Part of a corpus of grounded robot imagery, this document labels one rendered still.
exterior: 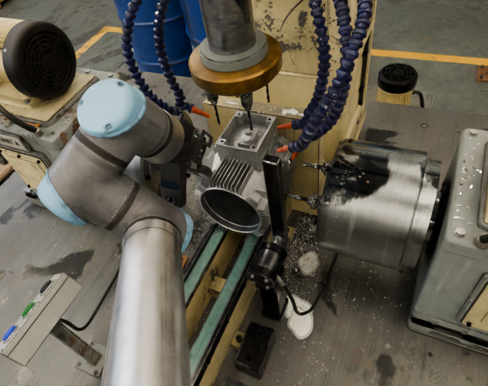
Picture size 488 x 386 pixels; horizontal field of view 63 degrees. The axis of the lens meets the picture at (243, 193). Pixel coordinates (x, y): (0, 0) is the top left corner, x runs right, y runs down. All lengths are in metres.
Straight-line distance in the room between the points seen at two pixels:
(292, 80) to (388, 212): 0.43
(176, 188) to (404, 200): 0.42
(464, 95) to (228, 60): 2.41
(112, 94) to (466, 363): 0.87
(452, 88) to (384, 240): 2.34
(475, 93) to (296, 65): 2.16
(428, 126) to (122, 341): 1.23
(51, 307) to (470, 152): 0.85
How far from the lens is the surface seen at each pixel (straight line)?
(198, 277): 0.96
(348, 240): 0.81
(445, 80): 3.13
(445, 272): 0.81
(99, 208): 0.63
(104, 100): 0.61
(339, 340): 1.00
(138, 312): 0.45
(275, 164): 0.68
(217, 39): 0.75
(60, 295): 0.88
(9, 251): 1.42
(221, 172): 0.89
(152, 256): 0.53
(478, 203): 0.78
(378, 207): 0.77
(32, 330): 0.87
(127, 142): 0.61
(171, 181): 0.77
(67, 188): 0.62
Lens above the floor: 1.73
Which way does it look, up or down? 49 degrees down
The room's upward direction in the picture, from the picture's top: 12 degrees counter-clockwise
